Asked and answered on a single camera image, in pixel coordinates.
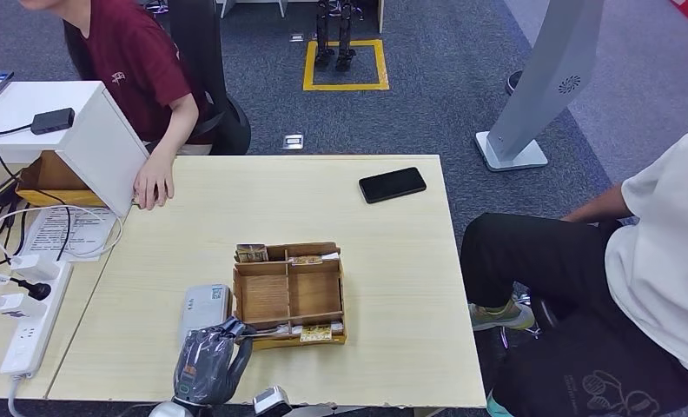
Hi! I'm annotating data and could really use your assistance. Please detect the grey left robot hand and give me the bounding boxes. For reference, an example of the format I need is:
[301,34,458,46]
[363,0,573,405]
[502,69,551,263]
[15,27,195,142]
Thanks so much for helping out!
[173,316,257,407]

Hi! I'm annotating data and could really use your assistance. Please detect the grey card reader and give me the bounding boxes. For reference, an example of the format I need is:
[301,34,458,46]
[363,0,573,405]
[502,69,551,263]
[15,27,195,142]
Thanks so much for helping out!
[176,283,233,347]

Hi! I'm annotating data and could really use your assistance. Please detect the person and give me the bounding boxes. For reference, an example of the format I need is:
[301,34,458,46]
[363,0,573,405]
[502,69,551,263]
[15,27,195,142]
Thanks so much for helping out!
[18,0,202,211]
[459,123,688,417]

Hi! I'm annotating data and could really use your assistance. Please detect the wooden card organizer box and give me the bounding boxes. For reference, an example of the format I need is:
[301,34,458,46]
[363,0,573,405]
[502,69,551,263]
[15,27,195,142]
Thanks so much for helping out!
[232,242,348,351]

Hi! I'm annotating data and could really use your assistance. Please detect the bright yellow key card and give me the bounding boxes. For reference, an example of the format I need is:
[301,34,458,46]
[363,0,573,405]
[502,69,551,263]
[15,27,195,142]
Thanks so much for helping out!
[299,324,333,343]

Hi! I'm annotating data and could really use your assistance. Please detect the brown card stack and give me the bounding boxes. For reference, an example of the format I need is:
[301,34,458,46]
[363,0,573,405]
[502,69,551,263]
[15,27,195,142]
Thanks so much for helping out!
[235,243,269,263]

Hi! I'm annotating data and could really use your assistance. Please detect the white riser box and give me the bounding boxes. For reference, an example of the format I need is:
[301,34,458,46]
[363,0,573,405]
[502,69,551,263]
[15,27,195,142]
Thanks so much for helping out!
[0,80,150,219]

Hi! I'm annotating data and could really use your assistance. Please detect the printed paper sheet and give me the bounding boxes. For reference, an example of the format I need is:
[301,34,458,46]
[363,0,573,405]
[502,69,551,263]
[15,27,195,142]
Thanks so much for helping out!
[20,206,121,261]

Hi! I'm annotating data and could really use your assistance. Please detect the black adapter box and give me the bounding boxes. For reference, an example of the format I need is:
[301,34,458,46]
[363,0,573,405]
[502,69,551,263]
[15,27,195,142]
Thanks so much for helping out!
[30,107,76,136]

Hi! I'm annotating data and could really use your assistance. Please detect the green sneaker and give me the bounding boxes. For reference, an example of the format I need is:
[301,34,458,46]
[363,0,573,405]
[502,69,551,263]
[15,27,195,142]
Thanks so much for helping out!
[467,296,536,332]

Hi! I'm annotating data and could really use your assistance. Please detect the black office chair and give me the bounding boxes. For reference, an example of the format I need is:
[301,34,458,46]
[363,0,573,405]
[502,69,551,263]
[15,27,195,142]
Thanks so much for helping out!
[62,0,252,156]

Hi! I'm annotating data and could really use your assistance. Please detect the grey kiosk stand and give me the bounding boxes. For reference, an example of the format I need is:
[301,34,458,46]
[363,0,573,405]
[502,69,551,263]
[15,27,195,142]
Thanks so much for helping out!
[474,0,605,173]

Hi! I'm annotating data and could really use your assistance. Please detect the large white charger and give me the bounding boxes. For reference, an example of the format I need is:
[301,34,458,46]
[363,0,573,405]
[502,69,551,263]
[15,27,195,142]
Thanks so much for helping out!
[10,253,61,281]

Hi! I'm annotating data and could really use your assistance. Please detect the black power plug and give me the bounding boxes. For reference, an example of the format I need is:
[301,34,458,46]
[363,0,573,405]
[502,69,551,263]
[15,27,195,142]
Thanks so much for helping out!
[9,275,52,301]

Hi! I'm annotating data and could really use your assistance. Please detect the white power strip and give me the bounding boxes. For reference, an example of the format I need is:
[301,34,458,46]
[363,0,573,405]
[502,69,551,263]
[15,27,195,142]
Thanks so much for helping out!
[0,260,74,417]

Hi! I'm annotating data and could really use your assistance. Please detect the small white charger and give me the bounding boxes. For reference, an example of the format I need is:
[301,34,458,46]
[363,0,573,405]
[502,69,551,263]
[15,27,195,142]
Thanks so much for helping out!
[0,292,48,318]

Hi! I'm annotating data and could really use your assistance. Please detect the black smartphone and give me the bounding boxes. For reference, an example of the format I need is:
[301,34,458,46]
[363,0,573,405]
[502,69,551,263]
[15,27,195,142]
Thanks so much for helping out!
[359,167,427,205]

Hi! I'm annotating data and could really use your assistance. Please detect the teal sneaker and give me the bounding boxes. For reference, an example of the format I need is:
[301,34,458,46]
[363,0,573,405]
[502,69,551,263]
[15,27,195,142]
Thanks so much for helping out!
[485,392,515,417]

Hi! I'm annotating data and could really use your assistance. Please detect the yellow floor tape square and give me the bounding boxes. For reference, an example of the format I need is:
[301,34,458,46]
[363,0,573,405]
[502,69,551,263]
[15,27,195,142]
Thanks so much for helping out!
[302,38,391,92]

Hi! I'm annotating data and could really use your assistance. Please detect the black humanoid robot legs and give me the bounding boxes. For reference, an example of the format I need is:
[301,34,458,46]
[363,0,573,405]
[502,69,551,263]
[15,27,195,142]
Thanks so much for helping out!
[314,0,359,73]

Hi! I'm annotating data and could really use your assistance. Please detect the white table frame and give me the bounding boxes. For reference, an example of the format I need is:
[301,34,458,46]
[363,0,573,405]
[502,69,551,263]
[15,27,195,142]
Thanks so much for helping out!
[217,0,288,19]

